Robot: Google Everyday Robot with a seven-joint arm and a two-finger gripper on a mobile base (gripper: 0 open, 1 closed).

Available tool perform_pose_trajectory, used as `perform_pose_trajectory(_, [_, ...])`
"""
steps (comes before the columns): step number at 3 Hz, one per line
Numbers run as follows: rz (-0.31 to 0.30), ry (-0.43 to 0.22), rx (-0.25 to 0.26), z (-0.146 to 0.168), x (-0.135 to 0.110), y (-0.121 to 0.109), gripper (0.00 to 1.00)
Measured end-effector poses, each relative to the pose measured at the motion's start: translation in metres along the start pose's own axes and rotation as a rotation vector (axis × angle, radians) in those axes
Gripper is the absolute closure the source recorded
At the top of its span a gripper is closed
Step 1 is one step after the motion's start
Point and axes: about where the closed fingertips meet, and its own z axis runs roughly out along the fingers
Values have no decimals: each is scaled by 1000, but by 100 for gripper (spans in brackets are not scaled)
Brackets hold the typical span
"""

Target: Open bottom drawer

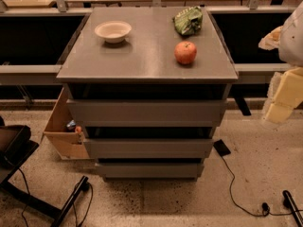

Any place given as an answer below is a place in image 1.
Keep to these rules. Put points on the white bowl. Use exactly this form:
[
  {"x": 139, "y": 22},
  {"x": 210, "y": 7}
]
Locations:
[{"x": 113, "y": 32}]

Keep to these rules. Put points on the grey top drawer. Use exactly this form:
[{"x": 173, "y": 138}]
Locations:
[{"x": 147, "y": 113}]

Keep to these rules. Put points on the grey drawer cabinet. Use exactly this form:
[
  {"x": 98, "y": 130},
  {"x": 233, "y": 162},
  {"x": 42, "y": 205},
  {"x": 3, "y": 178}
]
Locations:
[{"x": 148, "y": 133}]

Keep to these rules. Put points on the grey drawer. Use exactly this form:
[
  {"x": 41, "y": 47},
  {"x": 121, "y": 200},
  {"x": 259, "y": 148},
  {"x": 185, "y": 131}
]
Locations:
[
  {"x": 154, "y": 171},
  {"x": 148, "y": 148},
  {"x": 147, "y": 113}
]

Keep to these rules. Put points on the blue item in box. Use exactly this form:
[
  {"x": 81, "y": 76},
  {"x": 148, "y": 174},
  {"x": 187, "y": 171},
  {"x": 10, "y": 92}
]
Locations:
[{"x": 71, "y": 125}]

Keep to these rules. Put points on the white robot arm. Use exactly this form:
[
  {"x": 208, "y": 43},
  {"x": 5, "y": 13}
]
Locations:
[{"x": 291, "y": 44}]

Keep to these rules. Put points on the red apple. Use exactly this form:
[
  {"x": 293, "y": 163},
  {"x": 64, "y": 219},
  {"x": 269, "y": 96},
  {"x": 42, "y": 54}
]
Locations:
[{"x": 185, "y": 52}]

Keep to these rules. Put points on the grey middle drawer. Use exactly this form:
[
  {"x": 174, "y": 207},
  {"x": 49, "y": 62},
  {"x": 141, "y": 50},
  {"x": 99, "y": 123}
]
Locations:
[{"x": 148, "y": 148}]

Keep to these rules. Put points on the green crumpled chip bag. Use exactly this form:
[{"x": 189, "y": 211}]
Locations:
[{"x": 188, "y": 21}]

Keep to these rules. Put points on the grey bottom drawer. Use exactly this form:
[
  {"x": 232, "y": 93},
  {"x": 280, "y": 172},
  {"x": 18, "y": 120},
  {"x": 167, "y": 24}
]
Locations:
[{"x": 154, "y": 171}]

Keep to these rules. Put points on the black power adapter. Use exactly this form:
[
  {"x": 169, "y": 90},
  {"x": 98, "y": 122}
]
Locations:
[{"x": 221, "y": 148}]

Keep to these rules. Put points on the cardboard box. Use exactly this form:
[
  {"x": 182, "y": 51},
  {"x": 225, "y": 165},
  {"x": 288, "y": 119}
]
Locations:
[{"x": 68, "y": 143}]

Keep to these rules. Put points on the black stand leg right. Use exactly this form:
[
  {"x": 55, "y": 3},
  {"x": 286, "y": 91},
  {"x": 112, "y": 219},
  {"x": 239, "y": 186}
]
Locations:
[{"x": 290, "y": 204}]

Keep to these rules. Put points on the orange item in box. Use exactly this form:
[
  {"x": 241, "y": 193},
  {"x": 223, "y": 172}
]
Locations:
[{"x": 78, "y": 129}]

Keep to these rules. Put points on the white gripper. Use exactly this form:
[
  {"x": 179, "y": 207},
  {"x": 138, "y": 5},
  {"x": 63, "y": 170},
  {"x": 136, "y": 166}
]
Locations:
[{"x": 293, "y": 42}]

